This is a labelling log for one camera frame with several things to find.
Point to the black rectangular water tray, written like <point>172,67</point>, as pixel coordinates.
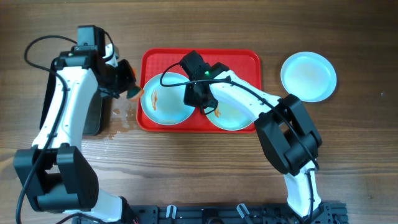
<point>95,112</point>

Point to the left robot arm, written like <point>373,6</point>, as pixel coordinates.
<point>54,174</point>

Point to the green orange sponge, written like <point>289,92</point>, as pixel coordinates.
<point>134,91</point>

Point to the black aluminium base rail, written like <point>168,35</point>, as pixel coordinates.
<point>325,213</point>

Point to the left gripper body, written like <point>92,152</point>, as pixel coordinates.
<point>126,76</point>

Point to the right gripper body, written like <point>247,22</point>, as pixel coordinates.
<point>193,98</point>

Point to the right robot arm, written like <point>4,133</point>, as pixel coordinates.
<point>287,134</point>

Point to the white plate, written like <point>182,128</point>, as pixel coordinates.
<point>164,105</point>
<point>309,76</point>
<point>228,118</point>

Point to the white plate top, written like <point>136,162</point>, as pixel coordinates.
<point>309,76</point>

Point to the red plastic tray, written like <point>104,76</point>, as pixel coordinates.
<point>245,63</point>

